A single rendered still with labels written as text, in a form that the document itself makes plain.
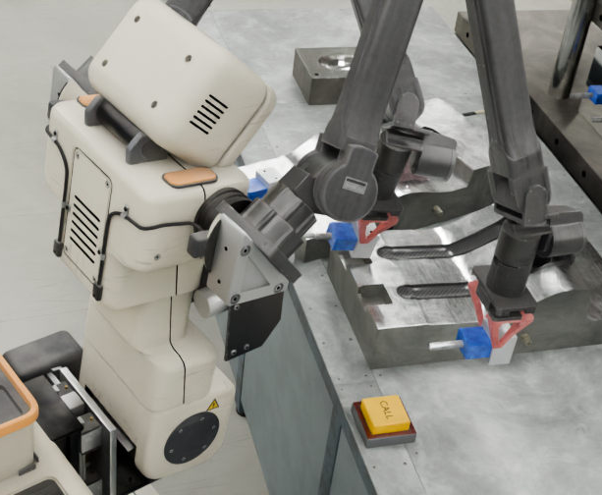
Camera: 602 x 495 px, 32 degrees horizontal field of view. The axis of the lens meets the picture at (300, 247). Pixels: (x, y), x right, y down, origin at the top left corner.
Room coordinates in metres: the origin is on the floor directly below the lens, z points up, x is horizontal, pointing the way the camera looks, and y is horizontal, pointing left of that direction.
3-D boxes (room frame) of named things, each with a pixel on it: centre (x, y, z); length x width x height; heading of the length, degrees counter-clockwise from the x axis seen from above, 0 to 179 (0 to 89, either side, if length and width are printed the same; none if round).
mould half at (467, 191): (1.81, -0.13, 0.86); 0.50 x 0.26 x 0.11; 127
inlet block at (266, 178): (1.69, 0.11, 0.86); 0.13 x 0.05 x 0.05; 127
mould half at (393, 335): (1.50, -0.33, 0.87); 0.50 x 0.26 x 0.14; 109
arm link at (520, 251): (1.26, -0.31, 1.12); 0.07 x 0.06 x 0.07; 116
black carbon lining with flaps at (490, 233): (1.51, -0.31, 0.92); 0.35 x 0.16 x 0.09; 109
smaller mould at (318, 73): (2.26, -0.04, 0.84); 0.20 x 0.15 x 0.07; 109
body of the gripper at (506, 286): (1.25, -0.31, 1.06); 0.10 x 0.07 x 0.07; 20
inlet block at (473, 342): (1.24, -0.27, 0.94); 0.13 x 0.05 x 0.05; 109
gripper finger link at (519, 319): (1.24, -0.31, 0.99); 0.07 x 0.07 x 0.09; 20
